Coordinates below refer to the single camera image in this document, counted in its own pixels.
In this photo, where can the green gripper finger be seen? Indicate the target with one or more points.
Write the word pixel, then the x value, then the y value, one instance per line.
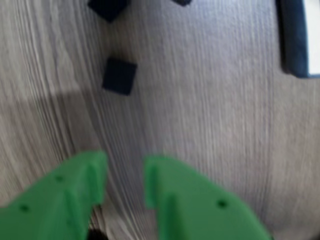
pixel 200 215
pixel 50 205

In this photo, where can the black cube stone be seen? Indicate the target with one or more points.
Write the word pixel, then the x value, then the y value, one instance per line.
pixel 119 76
pixel 182 2
pixel 107 8

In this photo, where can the white go board dark frame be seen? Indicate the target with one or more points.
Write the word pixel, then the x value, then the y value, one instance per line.
pixel 292 37

